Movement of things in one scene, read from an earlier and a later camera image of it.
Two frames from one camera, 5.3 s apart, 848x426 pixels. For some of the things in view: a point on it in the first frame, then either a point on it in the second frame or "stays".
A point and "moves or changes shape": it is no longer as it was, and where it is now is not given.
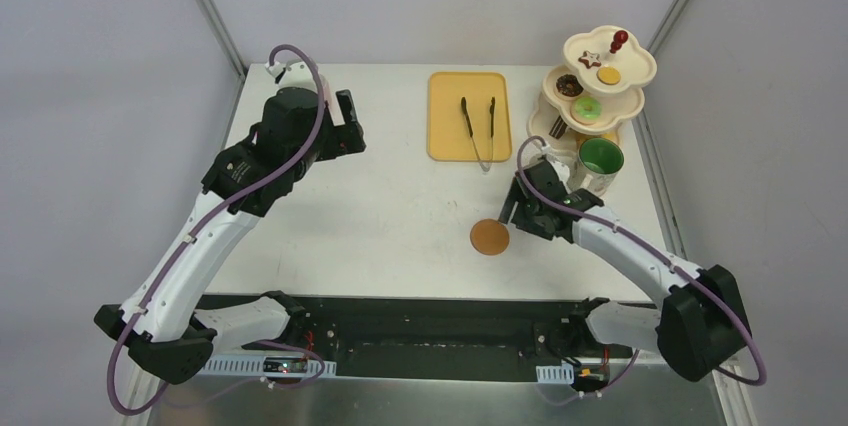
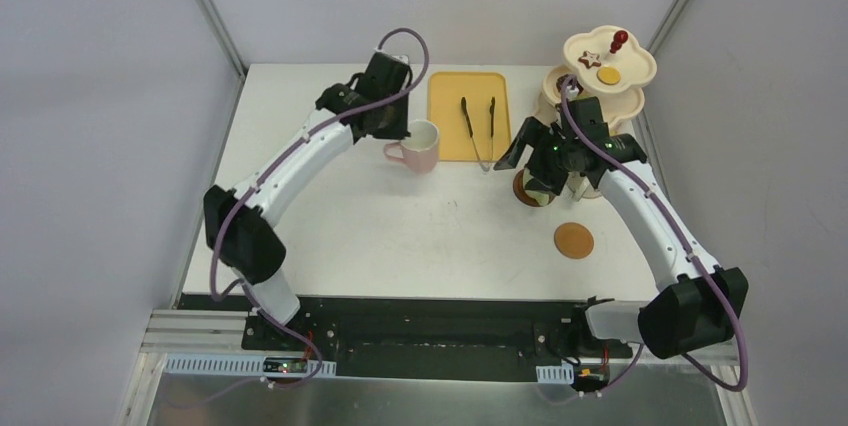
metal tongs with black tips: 471,133 stays
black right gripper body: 515,204 to 538,159
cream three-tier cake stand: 597,90 stays
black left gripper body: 346,121 to 391,118
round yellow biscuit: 608,75 stays
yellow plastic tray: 448,136 stays
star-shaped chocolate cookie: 590,59 stays
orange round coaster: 489,237 moves or changes shape
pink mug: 330,104 moves or changes shape
